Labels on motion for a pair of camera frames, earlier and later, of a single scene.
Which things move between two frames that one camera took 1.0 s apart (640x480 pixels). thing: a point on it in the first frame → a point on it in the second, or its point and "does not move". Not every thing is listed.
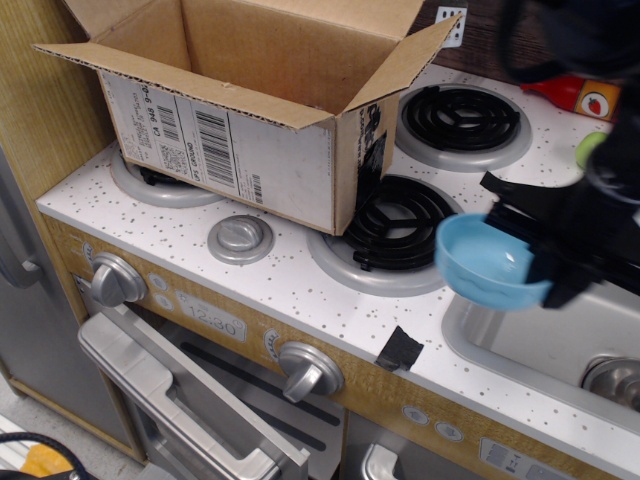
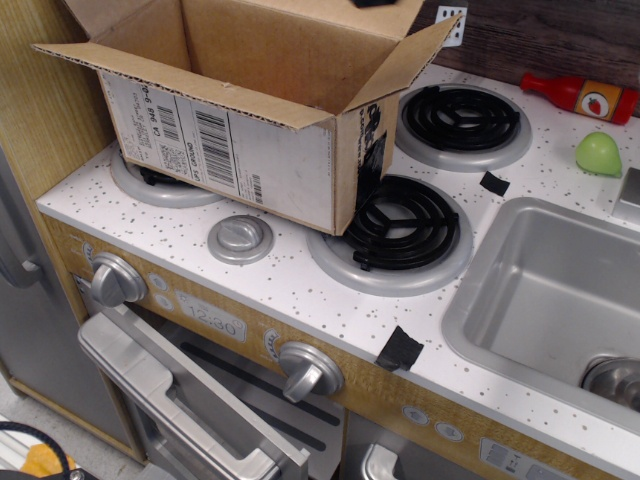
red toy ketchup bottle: (592, 98) does not move
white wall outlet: (454, 39) does not move
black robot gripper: (590, 227) → (372, 3)
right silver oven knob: (310, 371) does not move
